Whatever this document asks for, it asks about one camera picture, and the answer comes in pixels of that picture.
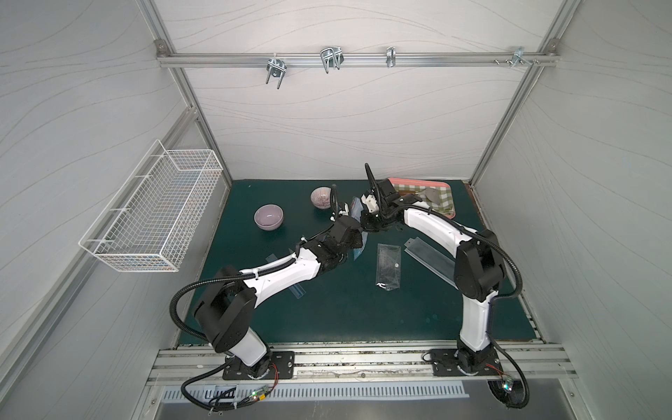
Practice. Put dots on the plain lilac bowl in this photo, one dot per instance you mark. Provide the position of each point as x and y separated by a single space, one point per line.
269 217

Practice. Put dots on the aluminium overhead rail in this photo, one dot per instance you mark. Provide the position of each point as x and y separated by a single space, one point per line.
292 60

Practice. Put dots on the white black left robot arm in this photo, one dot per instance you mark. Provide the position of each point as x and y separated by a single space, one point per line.
228 302

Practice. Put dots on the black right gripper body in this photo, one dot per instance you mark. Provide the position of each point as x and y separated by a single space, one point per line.
375 218

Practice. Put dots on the clear ruler set pouch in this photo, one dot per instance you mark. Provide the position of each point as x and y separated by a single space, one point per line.
433 260

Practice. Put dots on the metal bracket clamp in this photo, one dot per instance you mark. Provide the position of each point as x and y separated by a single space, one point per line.
517 59

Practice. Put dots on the pink plastic tray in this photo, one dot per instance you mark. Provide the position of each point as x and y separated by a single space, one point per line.
430 191

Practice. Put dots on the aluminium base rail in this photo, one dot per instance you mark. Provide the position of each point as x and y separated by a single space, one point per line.
351 362

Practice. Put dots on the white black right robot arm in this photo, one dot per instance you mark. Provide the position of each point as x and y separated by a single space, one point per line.
484 274

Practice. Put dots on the clear blue straight ruler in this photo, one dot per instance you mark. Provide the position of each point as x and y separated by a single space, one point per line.
297 290

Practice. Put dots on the metal u-bolt clamp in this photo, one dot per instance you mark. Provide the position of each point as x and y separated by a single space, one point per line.
276 69
391 56
331 58

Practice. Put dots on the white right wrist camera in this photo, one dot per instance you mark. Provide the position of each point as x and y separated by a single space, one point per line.
371 203

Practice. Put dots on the green white checkered cloth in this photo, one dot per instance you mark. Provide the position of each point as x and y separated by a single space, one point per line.
433 194

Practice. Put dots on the purple striped bowl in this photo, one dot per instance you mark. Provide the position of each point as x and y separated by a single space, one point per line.
321 198

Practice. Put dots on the white wire basket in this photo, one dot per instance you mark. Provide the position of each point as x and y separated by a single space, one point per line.
149 223

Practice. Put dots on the wooden handled metal scraper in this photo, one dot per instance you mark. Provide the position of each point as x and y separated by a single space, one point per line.
431 196

